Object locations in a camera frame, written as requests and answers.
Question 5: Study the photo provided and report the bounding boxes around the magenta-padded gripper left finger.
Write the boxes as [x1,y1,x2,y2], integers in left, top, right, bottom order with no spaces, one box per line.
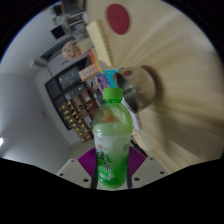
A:
[55,147,99,190]

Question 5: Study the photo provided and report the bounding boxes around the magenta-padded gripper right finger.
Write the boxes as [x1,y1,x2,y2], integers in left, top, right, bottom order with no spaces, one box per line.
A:
[125,145,168,190]

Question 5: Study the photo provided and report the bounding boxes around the green drink bottle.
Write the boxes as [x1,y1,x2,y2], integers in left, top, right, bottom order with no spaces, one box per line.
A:
[91,87,135,190]

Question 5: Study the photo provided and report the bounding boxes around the dark shelf unit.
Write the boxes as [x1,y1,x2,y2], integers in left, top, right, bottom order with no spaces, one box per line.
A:
[34,53,104,144]

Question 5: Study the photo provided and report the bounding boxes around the steel cup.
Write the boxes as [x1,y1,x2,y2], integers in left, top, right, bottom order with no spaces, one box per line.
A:
[112,65,158,113]

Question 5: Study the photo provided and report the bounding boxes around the colourful book stack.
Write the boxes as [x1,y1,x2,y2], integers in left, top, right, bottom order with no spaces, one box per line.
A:
[78,49,121,94]

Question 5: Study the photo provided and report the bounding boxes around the pink flower bouquet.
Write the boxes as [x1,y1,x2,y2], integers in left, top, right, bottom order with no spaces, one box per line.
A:
[61,40,83,61]

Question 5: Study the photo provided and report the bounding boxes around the flat round red coaster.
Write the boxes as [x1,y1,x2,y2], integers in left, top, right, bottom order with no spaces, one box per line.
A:
[105,3,131,36]

